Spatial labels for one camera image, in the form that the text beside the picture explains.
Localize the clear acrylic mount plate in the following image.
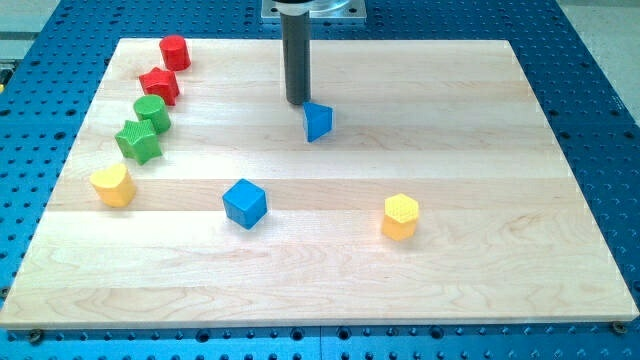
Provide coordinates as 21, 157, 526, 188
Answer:
260, 0, 367, 21

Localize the blue triangular block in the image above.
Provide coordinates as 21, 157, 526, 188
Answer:
303, 102, 334, 142

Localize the right board clamp screw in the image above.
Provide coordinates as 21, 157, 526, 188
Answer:
610, 321, 627, 335

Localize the green star block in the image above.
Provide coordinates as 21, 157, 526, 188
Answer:
114, 120, 162, 165

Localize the red star block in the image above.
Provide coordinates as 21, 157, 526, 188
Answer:
139, 67, 180, 106

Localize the light wooden board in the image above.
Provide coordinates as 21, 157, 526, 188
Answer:
1, 38, 638, 330

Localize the board clamp screw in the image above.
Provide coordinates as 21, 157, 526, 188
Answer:
26, 329, 45, 345
610, 321, 627, 335

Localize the yellow hexagon block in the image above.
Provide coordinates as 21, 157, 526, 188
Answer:
381, 193, 420, 241

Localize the left board clamp screw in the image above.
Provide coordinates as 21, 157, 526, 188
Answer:
26, 329, 45, 345

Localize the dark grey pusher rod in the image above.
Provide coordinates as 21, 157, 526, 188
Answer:
280, 12, 311, 105

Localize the blue cube block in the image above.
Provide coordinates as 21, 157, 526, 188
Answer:
222, 179, 267, 230

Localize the green cylinder block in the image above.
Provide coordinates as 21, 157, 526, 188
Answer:
133, 94, 171, 134

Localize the yellow heart block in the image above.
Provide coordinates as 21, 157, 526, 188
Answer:
89, 163, 137, 208

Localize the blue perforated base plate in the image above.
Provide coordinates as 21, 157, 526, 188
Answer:
1, 1, 639, 359

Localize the red cylinder block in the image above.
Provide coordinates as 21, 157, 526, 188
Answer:
159, 35, 191, 71

